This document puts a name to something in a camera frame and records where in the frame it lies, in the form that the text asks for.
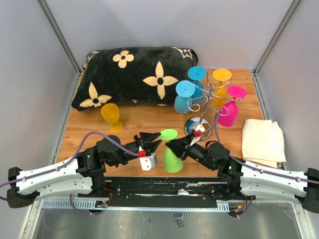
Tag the blue plastic goblet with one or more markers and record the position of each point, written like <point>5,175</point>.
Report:
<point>183,101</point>
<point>196,74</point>

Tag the black floral plush pillow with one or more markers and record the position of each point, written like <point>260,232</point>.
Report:
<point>133,75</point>

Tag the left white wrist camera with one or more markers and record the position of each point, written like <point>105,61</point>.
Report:
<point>148,160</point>

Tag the yellow plastic goblet front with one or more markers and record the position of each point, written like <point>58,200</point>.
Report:
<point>223,76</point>

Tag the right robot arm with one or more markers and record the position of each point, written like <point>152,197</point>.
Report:
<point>251,179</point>

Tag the green plastic goblet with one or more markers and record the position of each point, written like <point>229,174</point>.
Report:
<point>172,164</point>

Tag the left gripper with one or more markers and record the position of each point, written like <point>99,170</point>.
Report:
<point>148,137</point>

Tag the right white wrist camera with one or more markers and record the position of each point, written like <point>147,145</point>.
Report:
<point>197,131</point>

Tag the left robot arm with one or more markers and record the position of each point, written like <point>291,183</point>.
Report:
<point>83,173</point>

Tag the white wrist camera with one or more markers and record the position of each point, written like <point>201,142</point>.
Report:
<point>148,160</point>
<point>197,131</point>

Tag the right aluminium frame post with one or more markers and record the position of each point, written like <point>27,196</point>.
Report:
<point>277,35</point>

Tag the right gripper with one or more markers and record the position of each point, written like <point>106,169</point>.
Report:
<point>178,145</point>

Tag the left aluminium frame post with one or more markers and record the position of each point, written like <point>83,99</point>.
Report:
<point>58,33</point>

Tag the yellow plastic goblet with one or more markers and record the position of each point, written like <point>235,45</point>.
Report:
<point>223,76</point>
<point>110,113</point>

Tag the white folded cloth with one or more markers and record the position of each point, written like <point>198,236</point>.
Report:
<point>263,142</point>

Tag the magenta plastic goblet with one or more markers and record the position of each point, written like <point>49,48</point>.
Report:
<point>229,112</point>

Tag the chrome wine glass rack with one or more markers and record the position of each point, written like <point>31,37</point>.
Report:
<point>210,113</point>

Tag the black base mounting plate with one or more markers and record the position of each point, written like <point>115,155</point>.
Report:
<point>165,192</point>

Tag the aluminium frame post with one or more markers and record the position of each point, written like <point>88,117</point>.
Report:
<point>58,33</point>
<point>277,35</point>

